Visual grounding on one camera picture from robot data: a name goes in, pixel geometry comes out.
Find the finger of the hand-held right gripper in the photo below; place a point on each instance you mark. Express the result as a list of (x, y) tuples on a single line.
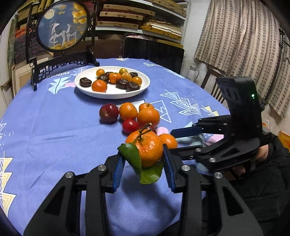
[(204, 154), (185, 131)]

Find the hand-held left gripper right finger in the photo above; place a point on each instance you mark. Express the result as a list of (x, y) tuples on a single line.
[(168, 168)]

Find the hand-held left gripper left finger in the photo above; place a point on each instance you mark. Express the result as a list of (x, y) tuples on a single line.
[(117, 172)]

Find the tangerine with green leaf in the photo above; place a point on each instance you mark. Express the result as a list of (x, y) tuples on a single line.
[(148, 147)]

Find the dark water chestnut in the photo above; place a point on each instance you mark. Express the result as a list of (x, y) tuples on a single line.
[(133, 86), (133, 74), (122, 83), (85, 82), (109, 73), (103, 78)]

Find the yellowish tangerine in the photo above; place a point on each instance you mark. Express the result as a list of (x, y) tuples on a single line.
[(136, 80)]

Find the white oval plate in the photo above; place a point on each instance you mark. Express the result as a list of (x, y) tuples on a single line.
[(113, 93)]

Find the pale striped tangerine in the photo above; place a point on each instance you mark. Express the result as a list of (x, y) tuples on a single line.
[(126, 76)]

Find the small yellow tangerine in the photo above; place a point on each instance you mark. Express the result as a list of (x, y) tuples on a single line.
[(123, 70)]

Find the large tangerine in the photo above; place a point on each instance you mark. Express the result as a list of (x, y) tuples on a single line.
[(99, 85)]

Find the person's right forearm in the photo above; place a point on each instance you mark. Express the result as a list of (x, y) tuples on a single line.
[(267, 192)]

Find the person's right hand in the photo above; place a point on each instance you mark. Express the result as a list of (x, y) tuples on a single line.
[(262, 155)]

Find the dark red plum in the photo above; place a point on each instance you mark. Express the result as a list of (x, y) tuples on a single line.
[(109, 113), (153, 129)]

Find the wooden slatted chair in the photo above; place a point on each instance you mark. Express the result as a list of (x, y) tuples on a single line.
[(205, 79)]

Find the red cherry tomato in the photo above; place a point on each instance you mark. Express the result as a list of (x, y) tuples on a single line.
[(129, 126)]

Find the yellow bag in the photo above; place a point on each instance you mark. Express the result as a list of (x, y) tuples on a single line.
[(285, 138)]

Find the white thermos jug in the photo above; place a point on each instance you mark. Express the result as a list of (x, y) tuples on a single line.
[(191, 73)]

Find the checked beige curtain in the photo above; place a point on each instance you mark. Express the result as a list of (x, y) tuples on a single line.
[(237, 34)]

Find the blue printed tablecloth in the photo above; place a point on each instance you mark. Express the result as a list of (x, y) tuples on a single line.
[(56, 136)]

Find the white metal shelf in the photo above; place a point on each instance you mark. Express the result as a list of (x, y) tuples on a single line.
[(186, 29)]

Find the pink cloth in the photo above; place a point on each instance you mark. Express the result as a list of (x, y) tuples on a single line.
[(136, 36)]

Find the brown cardboard box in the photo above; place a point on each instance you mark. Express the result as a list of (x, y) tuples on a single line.
[(108, 48)]

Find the stack of woven boxes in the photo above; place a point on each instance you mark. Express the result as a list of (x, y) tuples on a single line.
[(126, 17)]

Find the leaning picture frames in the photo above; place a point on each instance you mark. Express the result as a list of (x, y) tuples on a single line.
[(22, 77)]

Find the round deer screen ornament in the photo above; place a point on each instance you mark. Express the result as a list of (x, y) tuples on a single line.
[(61, 29)]

